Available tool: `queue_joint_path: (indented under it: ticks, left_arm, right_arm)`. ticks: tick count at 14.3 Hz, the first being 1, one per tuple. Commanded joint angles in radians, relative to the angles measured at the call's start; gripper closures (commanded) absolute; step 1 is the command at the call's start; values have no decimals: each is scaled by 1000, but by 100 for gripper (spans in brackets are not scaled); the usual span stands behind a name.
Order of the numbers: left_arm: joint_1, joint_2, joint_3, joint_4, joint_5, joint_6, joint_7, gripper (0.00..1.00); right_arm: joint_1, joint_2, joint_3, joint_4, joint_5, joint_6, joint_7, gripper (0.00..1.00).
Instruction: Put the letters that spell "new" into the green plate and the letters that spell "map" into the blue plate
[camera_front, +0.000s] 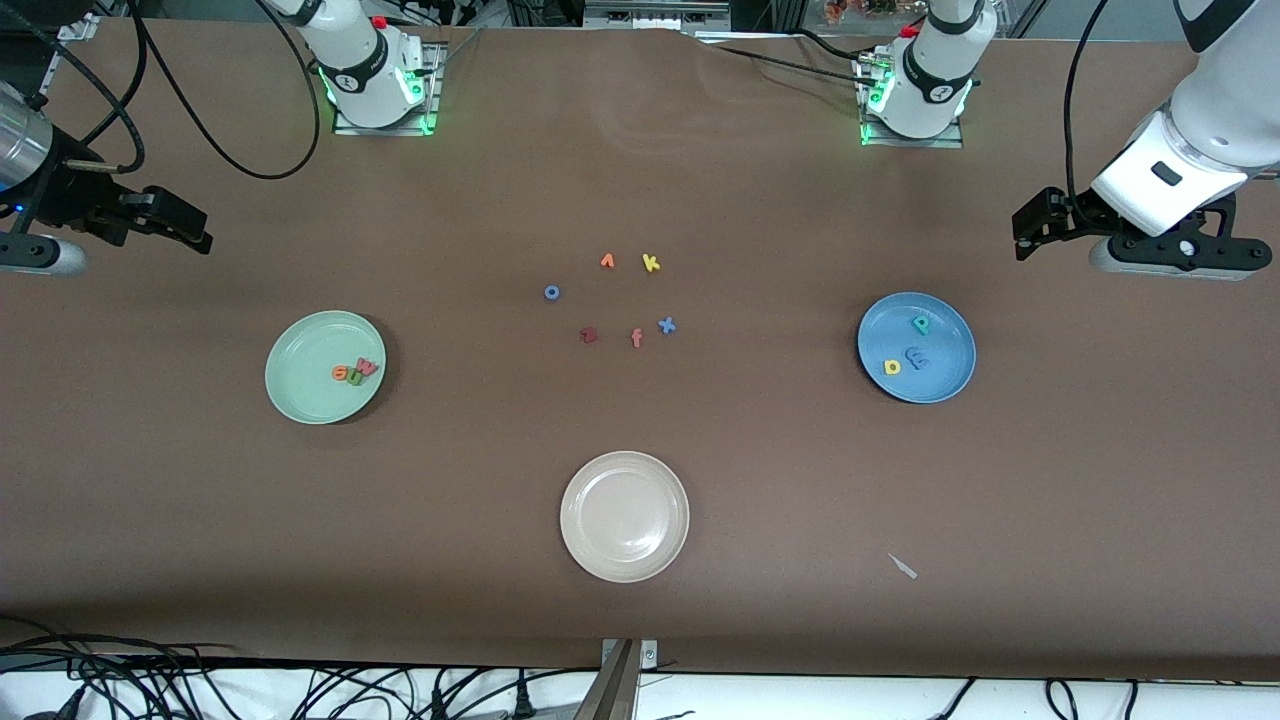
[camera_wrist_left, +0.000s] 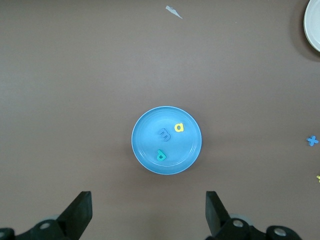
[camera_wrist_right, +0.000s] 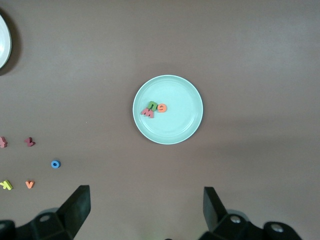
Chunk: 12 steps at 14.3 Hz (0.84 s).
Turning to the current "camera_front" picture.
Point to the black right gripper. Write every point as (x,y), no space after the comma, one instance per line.
(68,196)

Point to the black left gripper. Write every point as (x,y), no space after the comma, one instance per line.
(1078,213)

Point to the teal foam letter p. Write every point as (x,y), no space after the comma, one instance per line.
(923,327)

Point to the blue foam letter m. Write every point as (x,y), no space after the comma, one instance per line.
(915,358)

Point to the pink foam letter w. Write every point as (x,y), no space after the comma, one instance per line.
(368,367)

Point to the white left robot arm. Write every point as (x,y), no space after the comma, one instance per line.
(935,80)

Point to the blue plate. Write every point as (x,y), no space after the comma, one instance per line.
(940,380)

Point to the light green plate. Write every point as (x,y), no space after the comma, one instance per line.
(310,360)

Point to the aluminium table corner profile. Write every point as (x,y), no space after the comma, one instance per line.
(78,27)

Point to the orange background items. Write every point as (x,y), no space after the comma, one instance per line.
(840,10)

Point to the brown table cover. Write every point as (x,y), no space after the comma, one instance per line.
(200,550)

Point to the small white paper scrap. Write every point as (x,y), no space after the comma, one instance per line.
(903,567)

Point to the beige plate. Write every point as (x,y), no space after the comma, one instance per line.
(624,516)

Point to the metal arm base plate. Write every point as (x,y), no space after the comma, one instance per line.
(910,143)
(385,130)

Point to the aluminium background frame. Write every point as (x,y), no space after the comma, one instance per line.
(655,15)

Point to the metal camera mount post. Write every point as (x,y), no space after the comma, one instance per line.
(615,690)

